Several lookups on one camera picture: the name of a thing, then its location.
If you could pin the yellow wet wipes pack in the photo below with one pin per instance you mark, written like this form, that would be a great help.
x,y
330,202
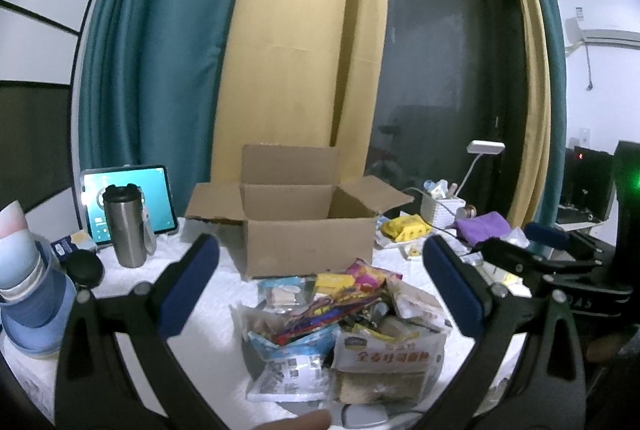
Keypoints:
x,y
405,228

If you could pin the black computer monitor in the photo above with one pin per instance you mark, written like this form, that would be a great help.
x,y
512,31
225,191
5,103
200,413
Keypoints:
x,y
588,187

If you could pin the stainless steel travel mug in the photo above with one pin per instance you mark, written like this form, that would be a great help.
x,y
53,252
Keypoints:
x,y
129,224

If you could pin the white desk lamp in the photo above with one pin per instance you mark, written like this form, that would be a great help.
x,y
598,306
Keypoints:
x,y
479,149

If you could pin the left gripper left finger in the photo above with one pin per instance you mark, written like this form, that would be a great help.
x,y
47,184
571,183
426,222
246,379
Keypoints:
x,y
182,283

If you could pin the light blue snack packet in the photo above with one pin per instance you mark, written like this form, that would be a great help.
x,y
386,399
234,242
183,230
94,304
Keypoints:
x,y
286,292

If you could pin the white toast bread bag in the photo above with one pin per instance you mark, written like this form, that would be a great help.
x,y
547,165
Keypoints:
x,y
401,362

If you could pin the tablet with teal screen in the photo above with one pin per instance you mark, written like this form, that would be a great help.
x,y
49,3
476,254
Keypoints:
x,y
153,185

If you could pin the brown cardboard box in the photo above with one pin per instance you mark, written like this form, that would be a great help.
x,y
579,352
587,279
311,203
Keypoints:
x,y
298,217

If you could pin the white perforated basket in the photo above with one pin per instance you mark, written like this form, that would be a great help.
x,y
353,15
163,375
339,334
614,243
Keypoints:
x,y
440,213

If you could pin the yellow curtain left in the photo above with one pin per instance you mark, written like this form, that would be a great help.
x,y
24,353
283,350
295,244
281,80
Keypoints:
x,y
300,73

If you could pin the white air conditioner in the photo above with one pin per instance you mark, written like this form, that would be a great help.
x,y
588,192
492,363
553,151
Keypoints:
x,y
579,36

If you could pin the yellow curtain right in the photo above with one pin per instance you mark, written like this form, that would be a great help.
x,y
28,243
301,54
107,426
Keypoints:
x,y
536,144

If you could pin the person's hand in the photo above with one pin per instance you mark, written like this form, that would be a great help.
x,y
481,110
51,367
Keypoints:
x,y
316,420

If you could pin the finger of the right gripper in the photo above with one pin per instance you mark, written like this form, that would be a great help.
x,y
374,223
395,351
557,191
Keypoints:
x,y
515,260
572,242

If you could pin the blue white snack bag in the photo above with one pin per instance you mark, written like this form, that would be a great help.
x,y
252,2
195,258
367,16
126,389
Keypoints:
x,y
295,372

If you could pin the yellow snack packet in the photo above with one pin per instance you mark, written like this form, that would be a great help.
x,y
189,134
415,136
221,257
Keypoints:
x,y
330,283

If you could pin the teal curtain right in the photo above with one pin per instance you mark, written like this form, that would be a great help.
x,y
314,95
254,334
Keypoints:
x,y
550,199

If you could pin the teal curtain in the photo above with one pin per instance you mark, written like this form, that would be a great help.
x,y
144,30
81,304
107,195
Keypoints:
x,y
149,87
550,199

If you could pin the pink potato chips bag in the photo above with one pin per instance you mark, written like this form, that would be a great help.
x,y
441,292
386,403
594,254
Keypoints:
x,y
369,278

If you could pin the purple folded cloth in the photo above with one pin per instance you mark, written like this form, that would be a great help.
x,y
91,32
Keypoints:
x,y
480,228

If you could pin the yellow curtain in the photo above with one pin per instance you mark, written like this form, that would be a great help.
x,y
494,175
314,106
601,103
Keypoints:
x,y
300,73
536,144

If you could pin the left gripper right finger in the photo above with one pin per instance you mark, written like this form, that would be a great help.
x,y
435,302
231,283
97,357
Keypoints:
x,y
458,284

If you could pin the stacked blue white bowls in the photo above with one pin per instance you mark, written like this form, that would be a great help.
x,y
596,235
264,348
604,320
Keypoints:
x,y
36,295

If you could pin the black round object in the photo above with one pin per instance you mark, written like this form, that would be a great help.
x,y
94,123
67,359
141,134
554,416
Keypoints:
x,y
84,268

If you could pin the red yellow snack bag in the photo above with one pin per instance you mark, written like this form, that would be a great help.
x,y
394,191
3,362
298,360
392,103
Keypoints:
x,y
325,312

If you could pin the teal curtain left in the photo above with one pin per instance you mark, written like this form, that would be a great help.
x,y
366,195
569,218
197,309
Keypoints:
x,y
149,87

